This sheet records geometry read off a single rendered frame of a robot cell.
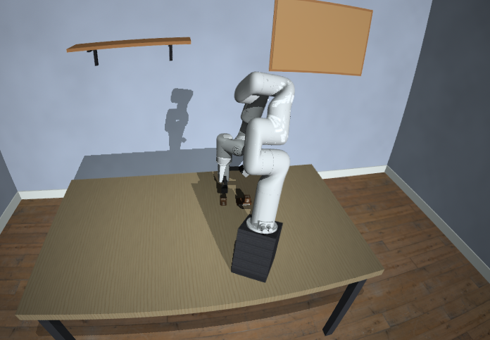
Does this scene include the brown shallow tray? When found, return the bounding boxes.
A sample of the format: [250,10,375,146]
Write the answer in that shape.
[236,198,251,206]

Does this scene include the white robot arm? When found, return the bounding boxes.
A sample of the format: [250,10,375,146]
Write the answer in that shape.
[216,72,295,234]

